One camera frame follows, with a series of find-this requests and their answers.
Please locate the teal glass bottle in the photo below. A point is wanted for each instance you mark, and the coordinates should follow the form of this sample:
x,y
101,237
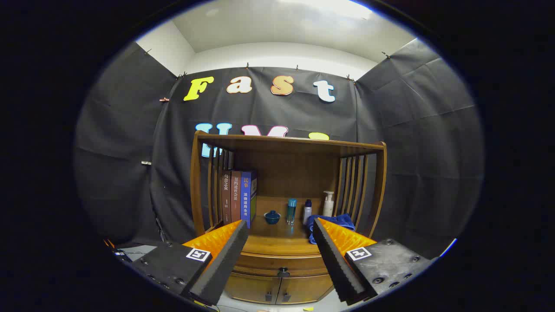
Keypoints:
x,y
292,212

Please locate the wooden cabinet door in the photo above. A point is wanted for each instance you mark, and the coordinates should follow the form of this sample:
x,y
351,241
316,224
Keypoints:
x,y
251,288
303,289

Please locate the wooden drawer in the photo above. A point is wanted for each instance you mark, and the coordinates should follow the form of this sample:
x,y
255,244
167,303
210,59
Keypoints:
x,y
282,261

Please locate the dark brown book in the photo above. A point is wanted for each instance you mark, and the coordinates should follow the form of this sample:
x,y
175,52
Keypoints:
x,y
226,199

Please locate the blue folded towel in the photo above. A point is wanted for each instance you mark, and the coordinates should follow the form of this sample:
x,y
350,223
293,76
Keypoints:
x,y
340,221

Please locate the reddish brown book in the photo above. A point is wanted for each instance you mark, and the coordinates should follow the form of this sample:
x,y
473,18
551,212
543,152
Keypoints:
x,y
235,197

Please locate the blue book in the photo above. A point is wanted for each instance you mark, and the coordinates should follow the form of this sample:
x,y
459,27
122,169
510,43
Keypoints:
x,y
246,199

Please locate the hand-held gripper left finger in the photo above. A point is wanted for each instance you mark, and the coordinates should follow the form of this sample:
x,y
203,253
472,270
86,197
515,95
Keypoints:
x,y
223,264

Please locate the white pump bottle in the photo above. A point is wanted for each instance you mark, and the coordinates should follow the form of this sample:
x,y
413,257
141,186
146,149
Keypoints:
x,y
328,208

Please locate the white bottle blue cap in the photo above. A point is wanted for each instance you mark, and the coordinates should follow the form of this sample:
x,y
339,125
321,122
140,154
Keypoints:
x,y
307,214

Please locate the dark blue lidded teacup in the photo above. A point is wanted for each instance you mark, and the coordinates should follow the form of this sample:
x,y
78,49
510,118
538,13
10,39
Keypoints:
x,y
272,218

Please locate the black backdrop cloth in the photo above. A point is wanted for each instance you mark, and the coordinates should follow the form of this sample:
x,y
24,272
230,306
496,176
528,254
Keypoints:
x,y
130,130

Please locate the wooden cabinet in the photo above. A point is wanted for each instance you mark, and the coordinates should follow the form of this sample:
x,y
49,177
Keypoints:
x,y
286,173

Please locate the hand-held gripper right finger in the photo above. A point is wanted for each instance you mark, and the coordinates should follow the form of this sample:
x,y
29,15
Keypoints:
x,y
336,264

